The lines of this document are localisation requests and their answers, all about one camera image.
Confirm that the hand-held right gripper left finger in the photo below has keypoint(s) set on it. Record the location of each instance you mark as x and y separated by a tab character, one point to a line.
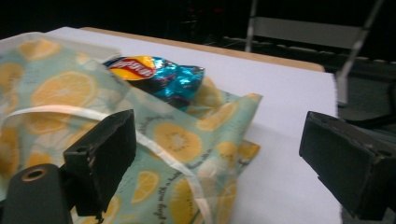
102	155

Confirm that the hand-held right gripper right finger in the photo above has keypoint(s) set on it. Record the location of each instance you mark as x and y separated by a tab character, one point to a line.
345	161

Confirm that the lemon print tote bag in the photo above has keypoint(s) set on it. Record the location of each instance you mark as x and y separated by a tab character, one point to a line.
174	143

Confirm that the blue snack packet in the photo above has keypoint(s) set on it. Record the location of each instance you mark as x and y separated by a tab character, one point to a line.
168	79

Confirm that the white table cover sheet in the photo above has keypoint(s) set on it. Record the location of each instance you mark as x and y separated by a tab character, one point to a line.
280	102

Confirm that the grey metal frame chair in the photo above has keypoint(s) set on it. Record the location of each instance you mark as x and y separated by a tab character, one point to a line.
311	31

